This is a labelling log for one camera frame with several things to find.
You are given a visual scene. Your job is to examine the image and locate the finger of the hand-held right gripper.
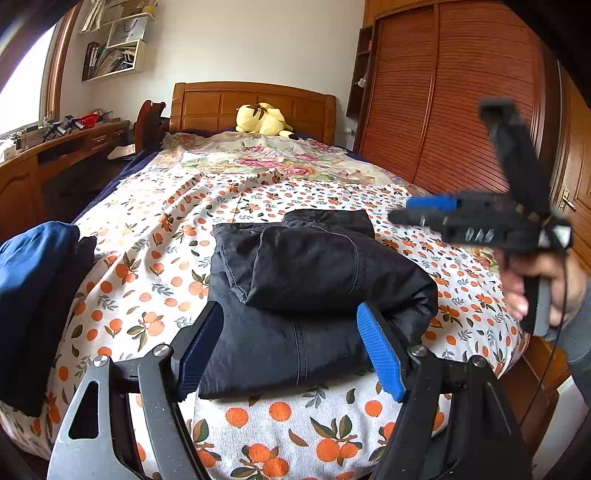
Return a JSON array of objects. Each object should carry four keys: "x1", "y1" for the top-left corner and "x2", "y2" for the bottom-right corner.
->
[
  {"x1": 388, "y1": 209, "x2": 445, "y2": 228},
  {"x1": 405, "y1": 194, "x2": 459, "y2": 213}
]

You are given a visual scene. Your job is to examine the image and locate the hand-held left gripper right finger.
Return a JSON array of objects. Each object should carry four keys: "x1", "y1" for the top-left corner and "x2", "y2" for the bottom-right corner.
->
[{"x1": 356, "y1": 301, "x2": 536, "y2": 480}]

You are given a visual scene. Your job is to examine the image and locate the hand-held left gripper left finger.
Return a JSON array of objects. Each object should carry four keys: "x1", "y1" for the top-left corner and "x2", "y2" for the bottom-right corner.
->
[{"x1": 46, "y1": 300, "x2": 225, "y2": 480}]

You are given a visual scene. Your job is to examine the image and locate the black jacket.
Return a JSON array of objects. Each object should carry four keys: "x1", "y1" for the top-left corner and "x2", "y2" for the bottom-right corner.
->
[{"x1": 198, "y1": 209, "x2": 439, "y2": 401}]

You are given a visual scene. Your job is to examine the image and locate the person's right forearm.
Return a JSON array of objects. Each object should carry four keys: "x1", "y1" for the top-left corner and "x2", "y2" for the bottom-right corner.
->
[{"x1": 551, "y1": 258, "x2": 591, "y2": 404}]

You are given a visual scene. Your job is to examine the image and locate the person's right hand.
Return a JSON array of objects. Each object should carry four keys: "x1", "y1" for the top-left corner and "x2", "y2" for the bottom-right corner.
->
[{"x1": 501, "y1": 251, "x2": 586, "y2": 325}]

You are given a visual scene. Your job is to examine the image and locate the wooden slatted wardrobe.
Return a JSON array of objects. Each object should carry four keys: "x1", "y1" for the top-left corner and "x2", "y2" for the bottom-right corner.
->
[{"x1": 358, "y1": 0, "x2": 591, "y2": 278}]

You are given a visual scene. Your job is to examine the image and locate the orange fruit print bed sheet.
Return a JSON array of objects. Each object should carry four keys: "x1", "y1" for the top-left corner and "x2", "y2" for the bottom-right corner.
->
[{"x1": 0, "y1": 171, "x2": 532, "y2": 480}]

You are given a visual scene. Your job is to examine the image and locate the narrow wooden open shelf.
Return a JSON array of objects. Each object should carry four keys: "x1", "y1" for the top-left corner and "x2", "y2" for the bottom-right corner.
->
[{"x1": 345, "y1": 25, "x2": 375, "y2": 119}]

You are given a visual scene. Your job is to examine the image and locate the floral blanket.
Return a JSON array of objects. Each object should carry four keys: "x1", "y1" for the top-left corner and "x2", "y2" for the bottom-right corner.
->
[{"x1": 159, "y1": 130, "x2": 417, "y2": 186}]

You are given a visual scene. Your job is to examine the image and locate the blue garment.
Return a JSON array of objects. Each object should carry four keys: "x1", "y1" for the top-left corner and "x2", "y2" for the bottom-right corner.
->
[{"x1": 0, "y1": 222, "x2": 82, "y2": 408}]

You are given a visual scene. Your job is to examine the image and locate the yellow plush toy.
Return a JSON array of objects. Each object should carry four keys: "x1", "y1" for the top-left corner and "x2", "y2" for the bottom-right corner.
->
[{"x1": 235, "y1": 102, "x2": 295, "y2": 138}]

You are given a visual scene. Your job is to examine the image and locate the dark wooden chair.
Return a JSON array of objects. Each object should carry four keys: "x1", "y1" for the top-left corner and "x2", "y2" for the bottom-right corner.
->
[{"x1": 135, "y1": 99, "x2": 168, "y2": 154}]

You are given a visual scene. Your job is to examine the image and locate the wooden bed headboard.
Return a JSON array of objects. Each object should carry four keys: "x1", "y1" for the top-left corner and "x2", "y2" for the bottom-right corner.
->
[{"x1": 168, "y1": 82, "x2": 338, "y2": 147}]

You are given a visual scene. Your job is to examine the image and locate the wooden desk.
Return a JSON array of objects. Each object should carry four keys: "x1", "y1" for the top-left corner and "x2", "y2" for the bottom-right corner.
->
[{"x1": 0, "y1": 119, "x2": 131, "y2": 243}]

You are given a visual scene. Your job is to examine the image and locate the window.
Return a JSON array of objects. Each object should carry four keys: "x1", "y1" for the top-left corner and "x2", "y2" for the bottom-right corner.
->
[{"x1": 0, "y1": 23, "x2": 57, "y2": 137}]

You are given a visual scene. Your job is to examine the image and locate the white wall shelf with books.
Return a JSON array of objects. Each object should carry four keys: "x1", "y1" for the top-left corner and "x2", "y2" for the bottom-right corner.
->
[{"x1": 81, "y1": 0, "x2": 156, "y2": 83}]

